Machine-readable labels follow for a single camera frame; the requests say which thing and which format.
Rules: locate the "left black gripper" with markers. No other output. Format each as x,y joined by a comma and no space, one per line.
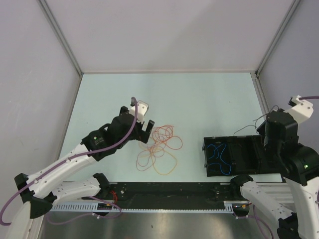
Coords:
142,135

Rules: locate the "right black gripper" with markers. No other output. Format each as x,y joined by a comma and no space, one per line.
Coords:
260,129

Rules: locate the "black compartment tray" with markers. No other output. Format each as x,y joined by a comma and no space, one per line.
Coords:
234,155

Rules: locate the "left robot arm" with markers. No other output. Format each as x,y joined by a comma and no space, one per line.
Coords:
48,187

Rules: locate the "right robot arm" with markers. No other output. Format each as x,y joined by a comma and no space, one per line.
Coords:
299,166

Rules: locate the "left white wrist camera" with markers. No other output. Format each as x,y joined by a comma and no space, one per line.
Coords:
142,109

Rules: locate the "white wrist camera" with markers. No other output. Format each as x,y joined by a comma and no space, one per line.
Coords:
142,109
300,110

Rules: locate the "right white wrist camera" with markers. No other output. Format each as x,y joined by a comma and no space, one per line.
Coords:
300,110

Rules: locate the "aluminium frame rail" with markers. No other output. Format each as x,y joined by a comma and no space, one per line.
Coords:
279,191

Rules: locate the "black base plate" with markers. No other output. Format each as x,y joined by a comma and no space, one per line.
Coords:
171,195

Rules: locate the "slotted cable duct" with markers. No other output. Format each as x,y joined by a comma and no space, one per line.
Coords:
95,207

